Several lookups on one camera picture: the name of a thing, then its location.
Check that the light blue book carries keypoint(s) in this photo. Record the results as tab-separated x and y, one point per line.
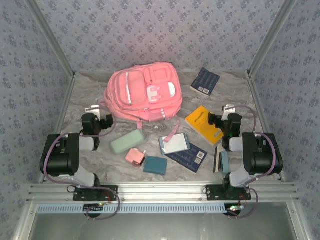
224	162

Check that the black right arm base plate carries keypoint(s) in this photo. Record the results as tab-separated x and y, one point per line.
212	193

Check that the yellow paperback book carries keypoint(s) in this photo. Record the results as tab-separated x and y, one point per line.
200	122

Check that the mint green pencil case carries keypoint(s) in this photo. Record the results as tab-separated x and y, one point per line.
126	142

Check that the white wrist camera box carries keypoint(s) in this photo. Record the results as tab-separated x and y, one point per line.
92	109
228	108

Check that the aluminium frame post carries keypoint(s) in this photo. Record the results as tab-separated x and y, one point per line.
270	37
52	37

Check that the navy blue paperback book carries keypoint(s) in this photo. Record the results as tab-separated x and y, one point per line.
190	158
205	81

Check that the dark cover tan-paged book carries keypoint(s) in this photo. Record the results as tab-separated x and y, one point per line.
217	160

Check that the small black controller board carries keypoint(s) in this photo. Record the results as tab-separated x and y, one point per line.
233	211
92	209

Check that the wide aluminium mounting rail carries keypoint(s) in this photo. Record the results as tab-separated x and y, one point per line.
160	191

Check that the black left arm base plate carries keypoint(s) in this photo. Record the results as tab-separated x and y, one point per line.
111	188

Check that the small pink box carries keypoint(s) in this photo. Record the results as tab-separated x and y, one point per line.
133	156

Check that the teal rectangular pouch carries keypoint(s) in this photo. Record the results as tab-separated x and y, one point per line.
155	165

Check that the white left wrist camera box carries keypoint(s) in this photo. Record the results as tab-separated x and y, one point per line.
92	109

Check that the aluminium side rail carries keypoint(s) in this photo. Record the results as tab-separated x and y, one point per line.
257	100
65	100

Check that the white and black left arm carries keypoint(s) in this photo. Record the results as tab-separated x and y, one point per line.
62	155

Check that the white notebook with blue edge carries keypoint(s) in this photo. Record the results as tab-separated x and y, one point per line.
177	143

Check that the grey metal sheet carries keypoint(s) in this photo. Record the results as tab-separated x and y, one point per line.
160	227

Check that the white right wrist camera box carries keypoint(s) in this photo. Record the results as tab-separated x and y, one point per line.
228	108

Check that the pink school backpack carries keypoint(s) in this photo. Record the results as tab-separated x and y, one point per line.
140	105

